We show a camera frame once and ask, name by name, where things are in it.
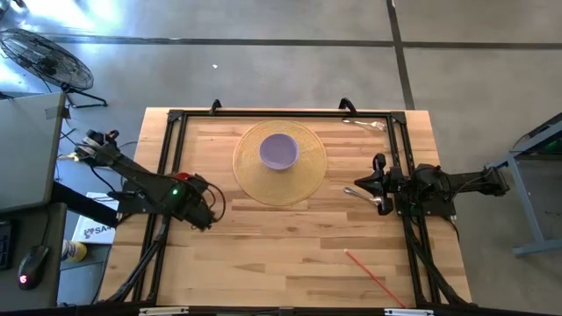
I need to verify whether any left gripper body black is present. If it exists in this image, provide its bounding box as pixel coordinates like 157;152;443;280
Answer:
180;174;218;233

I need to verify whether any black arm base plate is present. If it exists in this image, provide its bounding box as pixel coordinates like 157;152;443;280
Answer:
396;192;458;219
116;180;177;216

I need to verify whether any silver metal spoon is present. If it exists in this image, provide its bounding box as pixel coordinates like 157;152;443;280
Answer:
342;186;384;206

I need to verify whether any black metal table frame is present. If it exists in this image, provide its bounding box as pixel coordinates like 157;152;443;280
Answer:
99;107;473;308

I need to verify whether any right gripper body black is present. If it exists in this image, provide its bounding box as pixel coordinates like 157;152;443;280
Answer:
371;152;412;217

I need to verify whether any white mounting bracket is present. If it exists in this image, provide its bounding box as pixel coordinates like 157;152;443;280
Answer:
139;305;190;316
384;308;435;316

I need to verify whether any round woven yellow placemat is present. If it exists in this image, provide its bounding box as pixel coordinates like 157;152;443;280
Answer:
232;118;328;207

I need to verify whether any gray metal stand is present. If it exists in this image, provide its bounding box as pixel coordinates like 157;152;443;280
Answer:
485;111;562;258

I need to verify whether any yellow and white bottle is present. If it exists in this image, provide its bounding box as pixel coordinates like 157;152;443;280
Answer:
61;239;88;263

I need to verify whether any black computer mouse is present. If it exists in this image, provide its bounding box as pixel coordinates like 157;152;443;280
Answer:
17;244;50;291

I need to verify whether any silver metal fork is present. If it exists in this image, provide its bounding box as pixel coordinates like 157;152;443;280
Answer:
341;118;388;133

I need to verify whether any red drinking straw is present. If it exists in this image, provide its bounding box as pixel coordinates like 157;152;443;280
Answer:
343;248;407;309

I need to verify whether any dark desk surface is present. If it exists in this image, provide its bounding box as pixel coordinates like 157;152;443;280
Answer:
0;201;68;311

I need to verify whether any purple bowl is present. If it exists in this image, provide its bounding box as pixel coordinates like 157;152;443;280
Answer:
258;133;300;171

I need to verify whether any black floor fan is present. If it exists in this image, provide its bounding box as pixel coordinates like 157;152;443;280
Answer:
0;28;109;110

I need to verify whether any white printed cardboard box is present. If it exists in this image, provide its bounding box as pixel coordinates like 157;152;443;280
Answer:
71;191;120;246

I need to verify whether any black keyboard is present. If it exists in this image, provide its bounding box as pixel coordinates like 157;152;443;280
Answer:
0;220;13;272

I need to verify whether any black diagonal support bar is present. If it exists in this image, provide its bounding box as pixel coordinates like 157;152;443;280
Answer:
52;182;119;228

